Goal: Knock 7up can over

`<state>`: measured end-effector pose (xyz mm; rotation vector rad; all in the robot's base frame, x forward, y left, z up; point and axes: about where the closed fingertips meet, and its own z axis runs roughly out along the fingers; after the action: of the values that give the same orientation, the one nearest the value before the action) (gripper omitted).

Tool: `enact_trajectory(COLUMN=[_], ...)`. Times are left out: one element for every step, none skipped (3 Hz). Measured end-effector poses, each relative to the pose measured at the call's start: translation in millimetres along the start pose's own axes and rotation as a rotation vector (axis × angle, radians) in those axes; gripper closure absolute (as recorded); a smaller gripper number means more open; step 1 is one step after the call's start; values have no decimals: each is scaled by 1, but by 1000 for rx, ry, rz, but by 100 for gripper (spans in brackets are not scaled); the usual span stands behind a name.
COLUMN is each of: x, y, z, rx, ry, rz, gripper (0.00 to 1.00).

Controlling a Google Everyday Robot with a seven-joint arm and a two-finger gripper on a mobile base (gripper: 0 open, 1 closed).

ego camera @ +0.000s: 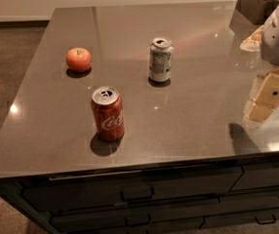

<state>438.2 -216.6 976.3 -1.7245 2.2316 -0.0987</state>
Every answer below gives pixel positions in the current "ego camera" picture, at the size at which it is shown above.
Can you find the black drawer handle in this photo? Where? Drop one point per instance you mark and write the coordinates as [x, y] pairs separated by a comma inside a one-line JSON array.
[[137, 220], [264, 219], [132, 194]]

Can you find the black drawer handle right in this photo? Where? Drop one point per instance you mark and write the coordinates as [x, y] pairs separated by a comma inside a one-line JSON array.
[[264, 219]]

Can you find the red apple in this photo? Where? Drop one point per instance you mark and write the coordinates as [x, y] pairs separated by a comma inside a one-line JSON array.
[[79, 60]]

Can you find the black drawer handle left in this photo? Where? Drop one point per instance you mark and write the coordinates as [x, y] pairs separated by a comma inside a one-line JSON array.
[[132, 194]]

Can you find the dark cabinet with drawers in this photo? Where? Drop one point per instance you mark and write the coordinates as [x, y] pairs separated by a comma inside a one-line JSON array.
[[156, 201]]

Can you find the white green 7up can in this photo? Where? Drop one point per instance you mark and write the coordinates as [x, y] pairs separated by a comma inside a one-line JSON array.
[[160, 60]]

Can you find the red Coca-Cola can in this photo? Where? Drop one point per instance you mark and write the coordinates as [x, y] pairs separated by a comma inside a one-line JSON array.
[[107, 108]]

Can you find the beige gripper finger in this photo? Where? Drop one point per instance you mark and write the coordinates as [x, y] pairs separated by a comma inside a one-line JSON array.
[[264, 96]]

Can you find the black lower drawer handle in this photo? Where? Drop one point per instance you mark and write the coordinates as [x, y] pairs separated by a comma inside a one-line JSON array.
[[137, 220]]

